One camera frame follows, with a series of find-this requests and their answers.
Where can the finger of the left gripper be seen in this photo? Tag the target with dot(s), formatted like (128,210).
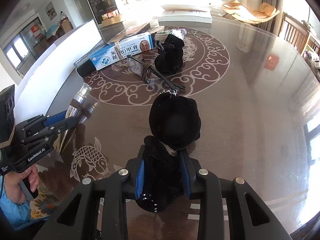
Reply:
(59,121)

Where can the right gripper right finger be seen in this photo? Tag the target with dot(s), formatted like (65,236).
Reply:
(232,201)

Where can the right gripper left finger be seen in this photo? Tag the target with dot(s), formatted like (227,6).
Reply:
(77,215)

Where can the black velvet hair scrunchie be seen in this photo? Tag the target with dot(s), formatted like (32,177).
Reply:
(175,124)

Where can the large white cardboard box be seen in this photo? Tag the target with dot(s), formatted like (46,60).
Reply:
(39,87)

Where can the black printed carton box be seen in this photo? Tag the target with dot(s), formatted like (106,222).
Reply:
(84,65)

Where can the blue white medicine box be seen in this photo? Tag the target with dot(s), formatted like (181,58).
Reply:
(118,51)

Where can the phone case in plastic bag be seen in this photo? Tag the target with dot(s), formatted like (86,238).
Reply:
(132,30)

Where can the black beaded hair accessory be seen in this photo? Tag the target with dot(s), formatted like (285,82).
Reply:
(169,60)

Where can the white tv console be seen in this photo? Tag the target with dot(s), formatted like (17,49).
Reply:
(171,5)

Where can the flat white gift box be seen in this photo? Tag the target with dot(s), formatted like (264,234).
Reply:
(201,19)

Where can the wooden dining chair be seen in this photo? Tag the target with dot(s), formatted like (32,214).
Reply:
(295,33)

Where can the orange lounge chair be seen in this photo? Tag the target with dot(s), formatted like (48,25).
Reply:
(238,11)

